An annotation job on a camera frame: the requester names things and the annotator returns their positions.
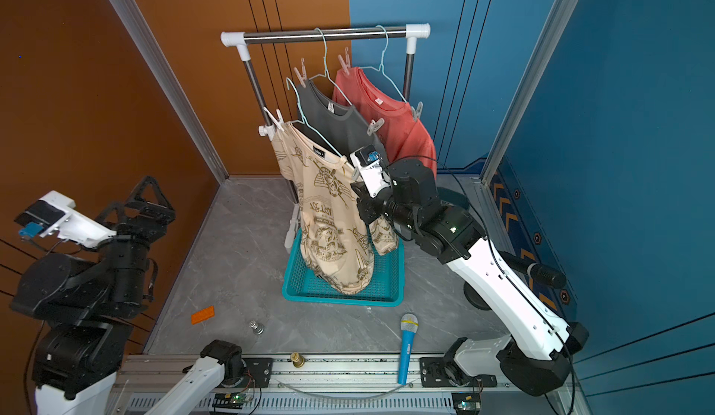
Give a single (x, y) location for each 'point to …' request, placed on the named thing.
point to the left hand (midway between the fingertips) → (141, 186)
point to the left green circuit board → (229, 400)
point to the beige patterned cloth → (338, 239)
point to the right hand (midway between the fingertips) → (358, 182)
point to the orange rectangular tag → (203, 314)
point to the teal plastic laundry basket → (385, 287)
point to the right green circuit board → (466, 402)
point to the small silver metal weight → (258, 327)
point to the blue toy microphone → (409, 324)
